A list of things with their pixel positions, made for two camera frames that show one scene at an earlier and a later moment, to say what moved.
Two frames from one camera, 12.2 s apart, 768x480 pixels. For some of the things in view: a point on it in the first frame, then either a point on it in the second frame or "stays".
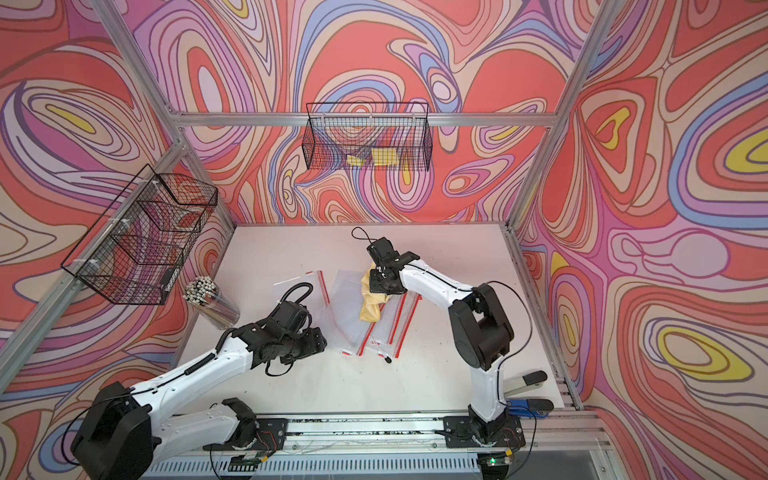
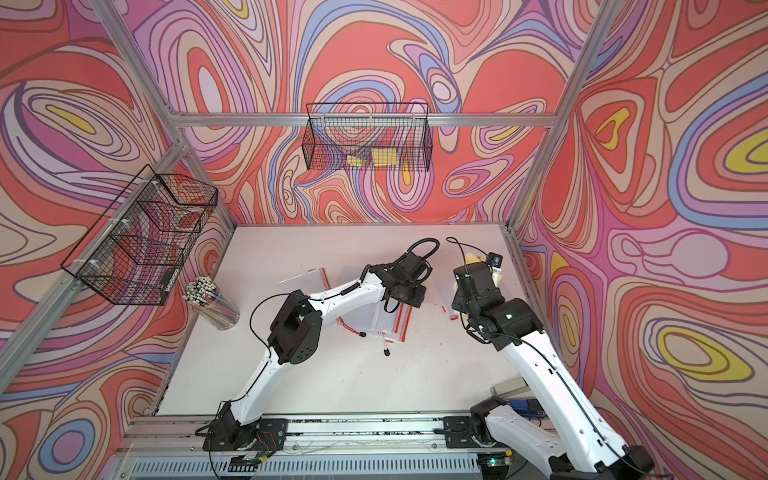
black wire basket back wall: x=368 y=136 stays
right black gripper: x=375 y=286 → x=459 y=302
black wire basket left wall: x=134 y=251 stays
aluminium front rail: x=419 y=435 stays
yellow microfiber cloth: x=371 y=302 → x=471 y=258
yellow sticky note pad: x=384 y=155 stays
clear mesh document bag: x=317 y=300 stays
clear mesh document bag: x=353 y=332 → x=388 y=321
